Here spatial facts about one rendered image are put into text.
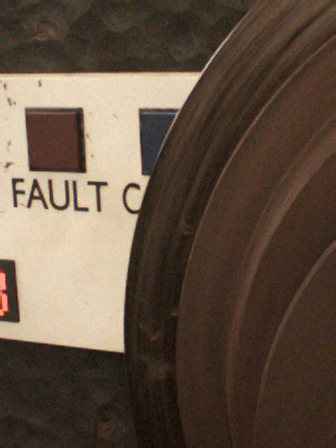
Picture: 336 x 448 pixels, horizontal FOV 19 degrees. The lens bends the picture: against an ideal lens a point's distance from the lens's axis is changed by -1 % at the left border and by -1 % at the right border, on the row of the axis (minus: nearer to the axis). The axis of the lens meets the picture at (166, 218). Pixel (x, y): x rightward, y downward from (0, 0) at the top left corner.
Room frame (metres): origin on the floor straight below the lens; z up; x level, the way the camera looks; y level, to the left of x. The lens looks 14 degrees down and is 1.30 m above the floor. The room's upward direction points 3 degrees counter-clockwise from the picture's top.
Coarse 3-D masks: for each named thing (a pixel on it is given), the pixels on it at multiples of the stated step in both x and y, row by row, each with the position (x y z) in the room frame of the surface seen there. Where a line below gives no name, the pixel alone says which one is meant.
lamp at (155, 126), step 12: (144, 120) 0.61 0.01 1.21; (156, 120) 0.61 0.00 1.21; (168, 120) 0.60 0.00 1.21; (144, 132) 0.61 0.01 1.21; (156, 132) 0.61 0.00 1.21; (144, 144) 0.61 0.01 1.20; (156, 144) 0.61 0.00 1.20; (144, 156) 0.61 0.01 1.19; (156, 156) 0.61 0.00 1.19; (144, 168) 0.61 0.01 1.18
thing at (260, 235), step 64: (320, 64) 0.42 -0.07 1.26; (256, 128) 0.43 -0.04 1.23; (320, 128) 0.42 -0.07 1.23; (256, 192) 0.43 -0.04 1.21; (320, 192) 0.40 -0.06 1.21; (192, 256) 0.44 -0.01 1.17; (256, 256) 0.41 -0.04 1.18; (320, 256) 0.40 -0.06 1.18; (192, 320) 0.44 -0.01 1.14; (256, 320) 0.41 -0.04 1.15; (192, 384) 0.44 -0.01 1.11; (256, 384) 0.41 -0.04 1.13
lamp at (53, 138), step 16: (32, 112) 0.64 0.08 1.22; (48, 112) 0.64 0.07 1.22; (64, 112) 0.63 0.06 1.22; (32, 128) 0.64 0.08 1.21; (48, 128) 0.64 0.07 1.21; (64, 128) 0.63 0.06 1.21; (32, 144) 0.64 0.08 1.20; (48, 144) 0.64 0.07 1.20; (64, 144) 0.63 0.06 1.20; (32, 160) 0.64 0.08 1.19; (48, 160) 0.64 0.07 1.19; (64, 160) 0.63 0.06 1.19
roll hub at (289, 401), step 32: (320, 288) 0.35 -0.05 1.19; (288, 320) 0.35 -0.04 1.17; (320, 320) 0.35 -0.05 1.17; (288, 352) 0.35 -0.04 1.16; (320, 352) 0.35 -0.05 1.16; (288, 384) 0.35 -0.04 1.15; (320, 384) 0.35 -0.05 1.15; (256, 416) 0.36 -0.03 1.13; (288, 416) 0.35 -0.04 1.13; (320, 416) 0.35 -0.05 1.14
